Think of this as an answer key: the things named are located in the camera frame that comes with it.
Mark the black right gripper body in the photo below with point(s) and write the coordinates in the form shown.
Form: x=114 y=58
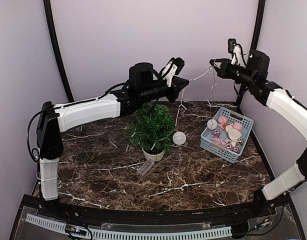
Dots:
x=246 y=77

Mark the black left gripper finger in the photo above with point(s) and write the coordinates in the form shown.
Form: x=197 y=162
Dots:
x=176 y=81
x=175 y=90

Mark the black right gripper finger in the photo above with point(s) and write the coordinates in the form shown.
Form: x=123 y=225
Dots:
x=216 y=63
x=224 y=73

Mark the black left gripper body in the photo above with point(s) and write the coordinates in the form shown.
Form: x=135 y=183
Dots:
x=150 y=92

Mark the clear string light garland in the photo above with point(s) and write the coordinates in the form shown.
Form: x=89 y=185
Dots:
x=179 y=138

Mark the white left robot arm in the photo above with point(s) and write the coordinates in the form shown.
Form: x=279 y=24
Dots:
x=55 y=119

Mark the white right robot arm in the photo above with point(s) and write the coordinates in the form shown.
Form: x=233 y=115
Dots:
x=273 y=96

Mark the small green christmas tree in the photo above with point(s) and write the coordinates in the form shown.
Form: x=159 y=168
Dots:
x=152 y=129

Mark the white tree pot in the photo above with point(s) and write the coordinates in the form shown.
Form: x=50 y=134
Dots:
x=154 y=157

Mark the pink bow ornament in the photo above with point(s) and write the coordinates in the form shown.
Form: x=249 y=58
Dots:
x=222 y=121

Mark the blue plastic basket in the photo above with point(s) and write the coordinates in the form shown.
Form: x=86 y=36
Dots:
x=226 y=134

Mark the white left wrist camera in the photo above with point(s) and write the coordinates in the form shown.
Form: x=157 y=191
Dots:
x=171 y=69

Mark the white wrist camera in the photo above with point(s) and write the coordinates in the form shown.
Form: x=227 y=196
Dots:
x=236 y=51
x=171 y=69

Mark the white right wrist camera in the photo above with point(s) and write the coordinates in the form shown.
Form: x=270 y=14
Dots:
x=236 y=51

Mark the white cable duct strip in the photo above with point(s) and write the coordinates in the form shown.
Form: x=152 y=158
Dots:
x=77 y=232

